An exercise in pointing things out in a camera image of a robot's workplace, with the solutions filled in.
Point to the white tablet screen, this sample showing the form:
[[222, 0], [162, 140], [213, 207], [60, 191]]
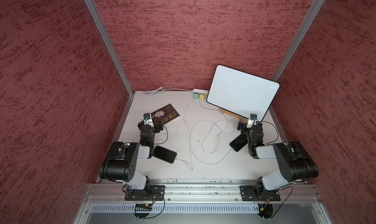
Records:
[[241, 93]]

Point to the dark portrait book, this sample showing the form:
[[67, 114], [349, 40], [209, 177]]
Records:
[[164, 115]]

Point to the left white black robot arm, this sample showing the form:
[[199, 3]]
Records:
[[120, 162]]

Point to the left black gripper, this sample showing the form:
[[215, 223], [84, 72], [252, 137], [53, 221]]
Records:
[[140, 124]]

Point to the aluminium mounting rail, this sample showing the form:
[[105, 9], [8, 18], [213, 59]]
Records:
[[200, 191]]

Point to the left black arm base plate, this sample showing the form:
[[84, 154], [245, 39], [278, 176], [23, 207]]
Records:
[[152, 193]]

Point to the wooden tablet stand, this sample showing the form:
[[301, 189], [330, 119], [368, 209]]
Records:
[[233, 115]]

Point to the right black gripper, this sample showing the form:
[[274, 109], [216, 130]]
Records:
[[242, 125]]

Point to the black smartphone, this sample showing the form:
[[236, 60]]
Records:
[[238, 143], [164, 154]]

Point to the white power strip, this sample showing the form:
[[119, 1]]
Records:
[[201, 91]]

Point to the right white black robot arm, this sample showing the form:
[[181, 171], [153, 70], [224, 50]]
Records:
[[294, 163]]

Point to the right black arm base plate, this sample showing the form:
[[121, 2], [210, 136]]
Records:
[[253, 193]]

